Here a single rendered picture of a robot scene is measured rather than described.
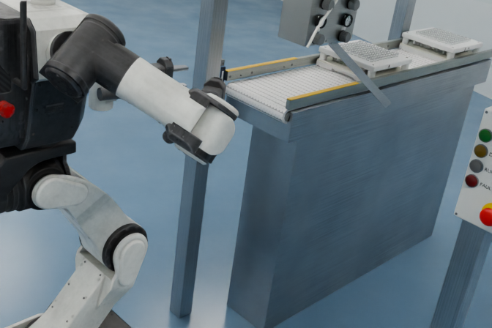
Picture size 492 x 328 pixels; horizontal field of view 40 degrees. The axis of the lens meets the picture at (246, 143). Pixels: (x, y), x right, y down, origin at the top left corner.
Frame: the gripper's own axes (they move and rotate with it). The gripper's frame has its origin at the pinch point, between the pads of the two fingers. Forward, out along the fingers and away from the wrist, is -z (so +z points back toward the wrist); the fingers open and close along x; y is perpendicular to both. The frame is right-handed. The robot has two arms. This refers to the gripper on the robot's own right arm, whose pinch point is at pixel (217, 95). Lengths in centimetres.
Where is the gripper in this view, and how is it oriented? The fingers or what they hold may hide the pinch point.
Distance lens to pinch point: 182.5
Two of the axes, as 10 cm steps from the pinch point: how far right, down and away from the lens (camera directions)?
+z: -2.3, 3.7, -9.0
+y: 9.6, 2.1, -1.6
